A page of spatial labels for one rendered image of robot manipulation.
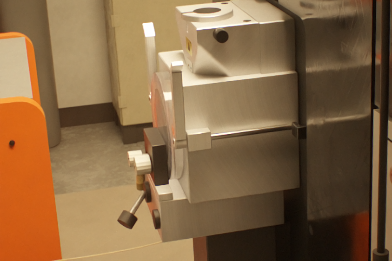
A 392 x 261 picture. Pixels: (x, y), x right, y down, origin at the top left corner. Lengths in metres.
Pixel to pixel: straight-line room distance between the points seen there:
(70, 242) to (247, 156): 0.96
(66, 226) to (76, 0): 2.57
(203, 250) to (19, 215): 0.40
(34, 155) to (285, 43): 0.47
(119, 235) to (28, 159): 0.59
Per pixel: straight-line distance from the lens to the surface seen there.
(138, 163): 0.68
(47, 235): 1.08
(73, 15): 4.14
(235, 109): 0.64
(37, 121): 1.03
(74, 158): 3.89
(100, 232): 1.62
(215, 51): 0.64
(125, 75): 3.85
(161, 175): 0.68
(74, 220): 1.68
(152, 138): 0.68
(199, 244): 0.73
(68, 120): 4.28
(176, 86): 0.62
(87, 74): 4.22
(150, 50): 0.72
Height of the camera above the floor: 1.44
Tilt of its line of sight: 19 degrees down
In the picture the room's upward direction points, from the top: 3 degrees counter-clockwise
